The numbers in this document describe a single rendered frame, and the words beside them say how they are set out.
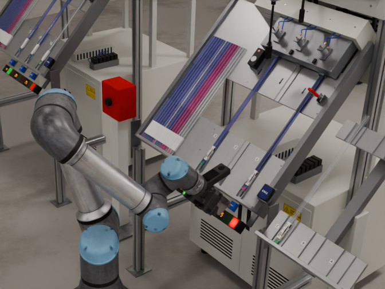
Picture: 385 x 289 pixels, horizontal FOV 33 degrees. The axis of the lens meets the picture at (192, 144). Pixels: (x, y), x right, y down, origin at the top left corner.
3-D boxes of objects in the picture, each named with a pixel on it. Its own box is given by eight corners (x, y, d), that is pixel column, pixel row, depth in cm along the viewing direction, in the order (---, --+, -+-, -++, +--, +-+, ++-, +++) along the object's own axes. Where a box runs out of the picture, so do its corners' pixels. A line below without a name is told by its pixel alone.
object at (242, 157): (258, 211, 222) (254, 207, 220) (144, 138, 266) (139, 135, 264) (289, 165, 224) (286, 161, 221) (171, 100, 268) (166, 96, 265)
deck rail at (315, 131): (263, 219, 223) (255, 213, 218) (259, 216, 224) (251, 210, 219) (378, 51, 229) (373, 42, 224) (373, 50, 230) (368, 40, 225)
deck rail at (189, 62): (145, 143, 268) (137, 136, 263) (142, 141, 269) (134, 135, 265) (244, 5, 274) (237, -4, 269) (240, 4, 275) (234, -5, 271)
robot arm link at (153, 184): (132, 204, 196) (160, 184, 193) (131, 185, 206) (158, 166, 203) (148, 221, 199) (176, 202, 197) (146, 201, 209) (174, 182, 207)
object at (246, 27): (321, 125, 227) (315, 119, 223) (199, 68, 271) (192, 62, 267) (373, 50, 230) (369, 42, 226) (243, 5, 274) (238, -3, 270)
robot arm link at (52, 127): (44, 114, 167) (180, 219, 187) (48, 97, 177) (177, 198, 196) (16, 144, 171) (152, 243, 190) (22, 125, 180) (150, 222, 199)
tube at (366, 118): (277, 245, 202) (275, 243, 202) (274, 243, 203) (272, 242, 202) (370, 117, 208) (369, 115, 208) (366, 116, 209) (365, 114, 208)
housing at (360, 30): (368, 61, 230) (355, 38, 220) (268, 24, 263) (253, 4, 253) (380, 42, 231) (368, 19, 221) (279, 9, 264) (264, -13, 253)
